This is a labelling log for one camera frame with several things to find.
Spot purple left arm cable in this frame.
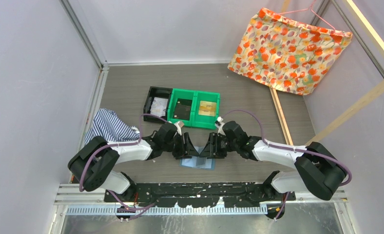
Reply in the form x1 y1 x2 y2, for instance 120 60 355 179
79 114 169 193

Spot green bin with gold card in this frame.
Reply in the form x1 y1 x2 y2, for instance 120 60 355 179
192 91 220 130

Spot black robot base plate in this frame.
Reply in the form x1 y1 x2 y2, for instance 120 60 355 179
117 182 284 208

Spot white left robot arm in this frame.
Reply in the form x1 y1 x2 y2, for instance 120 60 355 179
68 121 200 202

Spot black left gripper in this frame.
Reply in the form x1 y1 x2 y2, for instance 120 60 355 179
162 132 198 159

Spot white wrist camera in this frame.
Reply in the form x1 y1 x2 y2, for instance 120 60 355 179
174 121 184 136
215 117 224 128

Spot black plastic bin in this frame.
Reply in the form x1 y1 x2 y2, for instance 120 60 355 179
143 86 173 120

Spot pink wire hanger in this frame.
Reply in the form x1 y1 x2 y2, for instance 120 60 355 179
278 0 337 31

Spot white cards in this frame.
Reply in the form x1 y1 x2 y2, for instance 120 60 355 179
150 97 168 117

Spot wooden frame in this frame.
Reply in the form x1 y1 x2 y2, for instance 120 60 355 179
262 0 384 151

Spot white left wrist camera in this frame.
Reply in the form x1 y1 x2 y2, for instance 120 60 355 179
174 121 184 136

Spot gold credit card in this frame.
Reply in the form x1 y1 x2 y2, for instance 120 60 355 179
198 100 217 117

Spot blue card holder wallet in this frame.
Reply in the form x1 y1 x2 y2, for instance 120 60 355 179
180 156 215 170

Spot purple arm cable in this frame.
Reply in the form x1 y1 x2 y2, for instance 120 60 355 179
217 109 353 187
79 114 169 193

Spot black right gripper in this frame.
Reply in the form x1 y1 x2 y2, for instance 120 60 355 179
200 132 239 159

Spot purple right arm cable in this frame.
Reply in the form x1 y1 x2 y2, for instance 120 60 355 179
217 109 353 187

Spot floral orange fabric bag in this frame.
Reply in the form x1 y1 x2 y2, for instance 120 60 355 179
228 8 353 96

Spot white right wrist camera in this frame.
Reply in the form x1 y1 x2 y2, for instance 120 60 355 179
215 117 224 128

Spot green bin with black card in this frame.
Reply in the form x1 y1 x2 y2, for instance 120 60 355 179
167 89 195 127

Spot blue striped cloth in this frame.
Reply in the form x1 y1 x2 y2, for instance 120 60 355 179
84 108 140 144

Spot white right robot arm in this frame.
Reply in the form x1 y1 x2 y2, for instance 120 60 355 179
199 121 349 200

